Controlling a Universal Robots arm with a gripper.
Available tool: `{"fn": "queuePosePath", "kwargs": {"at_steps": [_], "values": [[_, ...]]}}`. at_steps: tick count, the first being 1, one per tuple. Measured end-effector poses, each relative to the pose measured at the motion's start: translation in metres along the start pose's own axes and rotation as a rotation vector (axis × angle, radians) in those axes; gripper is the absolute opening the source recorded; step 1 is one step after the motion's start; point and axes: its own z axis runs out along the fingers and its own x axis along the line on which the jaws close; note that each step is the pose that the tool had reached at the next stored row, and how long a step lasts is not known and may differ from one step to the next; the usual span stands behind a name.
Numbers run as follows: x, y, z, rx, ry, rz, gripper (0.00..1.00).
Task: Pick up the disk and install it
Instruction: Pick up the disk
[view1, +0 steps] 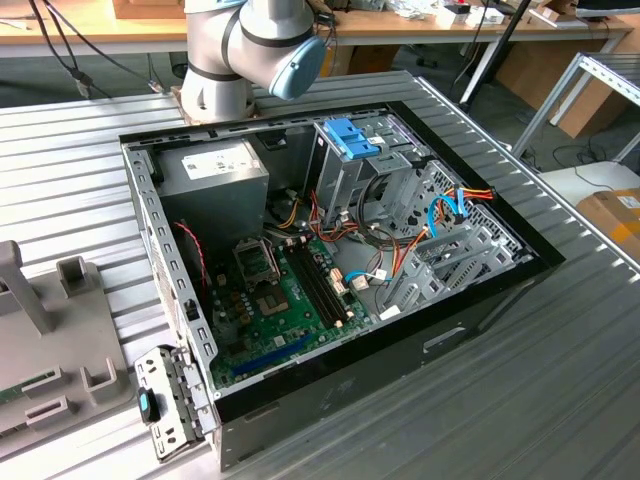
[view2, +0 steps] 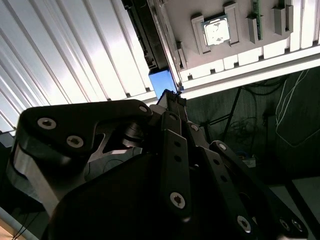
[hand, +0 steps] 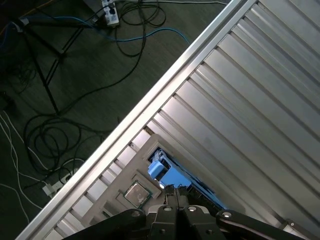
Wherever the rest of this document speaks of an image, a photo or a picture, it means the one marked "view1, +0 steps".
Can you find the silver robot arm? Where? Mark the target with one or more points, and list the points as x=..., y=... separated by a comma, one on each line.
x=215, y=50

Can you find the silver disk bay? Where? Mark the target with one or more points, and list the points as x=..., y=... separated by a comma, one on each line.
x=425, y=285

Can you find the black RAM slot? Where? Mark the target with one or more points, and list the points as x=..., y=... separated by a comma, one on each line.
x=310, y=287
x=325, y=282

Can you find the white plug connector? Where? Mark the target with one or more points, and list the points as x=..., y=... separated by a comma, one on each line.
x=359, y=283

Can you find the silver metal drive cage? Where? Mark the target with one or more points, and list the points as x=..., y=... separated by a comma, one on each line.
x=345, y=185

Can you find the CPU socket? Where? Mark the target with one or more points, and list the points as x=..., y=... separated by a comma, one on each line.
x=272, y=300

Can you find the green motherboard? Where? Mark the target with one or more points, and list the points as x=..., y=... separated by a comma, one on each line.
x=295, y=325

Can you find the blue plastic drive latch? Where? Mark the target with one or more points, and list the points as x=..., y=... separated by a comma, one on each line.
x=350, y=135

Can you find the grey power supply unit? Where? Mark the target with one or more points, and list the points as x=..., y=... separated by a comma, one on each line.
x=210, y=210

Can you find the blue expansion slot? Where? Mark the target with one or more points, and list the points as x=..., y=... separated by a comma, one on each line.
x=270, y=356

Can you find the black open PC case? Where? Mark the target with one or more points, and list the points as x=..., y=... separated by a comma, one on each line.
x=350, y=390

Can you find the white paper pile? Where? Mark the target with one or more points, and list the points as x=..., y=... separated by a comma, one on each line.
x=410, y=9

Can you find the grey parts rack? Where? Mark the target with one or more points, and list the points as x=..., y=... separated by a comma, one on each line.
x=65, y=340

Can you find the white box stack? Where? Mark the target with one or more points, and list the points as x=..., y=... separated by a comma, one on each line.
x=480, y=16

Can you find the labelled cardboard box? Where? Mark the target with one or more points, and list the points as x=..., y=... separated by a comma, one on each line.
x=605, y=220

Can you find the white low table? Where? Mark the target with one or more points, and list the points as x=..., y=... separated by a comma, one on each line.
x=600, y=180

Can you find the small brown cardboard box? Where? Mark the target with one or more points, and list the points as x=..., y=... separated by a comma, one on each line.
x=140, y=9

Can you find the flat tan box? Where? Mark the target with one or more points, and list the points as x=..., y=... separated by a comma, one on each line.
x=555, y=17

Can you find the green RAM stick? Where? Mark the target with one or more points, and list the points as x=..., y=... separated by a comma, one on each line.
x=20, y=392

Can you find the black monitor base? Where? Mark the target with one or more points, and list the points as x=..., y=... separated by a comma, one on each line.
x=600, y=10

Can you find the square brown base plate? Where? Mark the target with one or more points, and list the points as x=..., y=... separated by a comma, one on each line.
x=178, y=100

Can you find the silver slot retention bracket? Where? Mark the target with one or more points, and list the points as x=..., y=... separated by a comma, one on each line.
x=175, y=400

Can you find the grey metal shelf frame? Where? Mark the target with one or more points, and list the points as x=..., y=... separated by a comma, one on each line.
x=553, y=100

